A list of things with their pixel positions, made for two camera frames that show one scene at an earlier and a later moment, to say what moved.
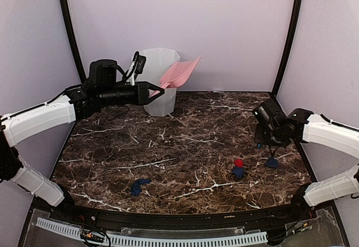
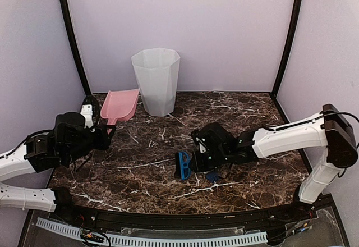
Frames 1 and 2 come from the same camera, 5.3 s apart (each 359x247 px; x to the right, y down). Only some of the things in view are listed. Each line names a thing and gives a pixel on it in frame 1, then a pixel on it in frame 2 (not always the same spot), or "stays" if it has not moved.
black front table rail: x=179 y=221 stays
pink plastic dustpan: x=177 y=74 to x=119 y=105
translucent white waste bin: x=159 y=60 stays
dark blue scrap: x=272 y=163 to x=212 y=176
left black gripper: x=142 y=96 to x=104 y=141
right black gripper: x=259 y=137 to x=198 y=166
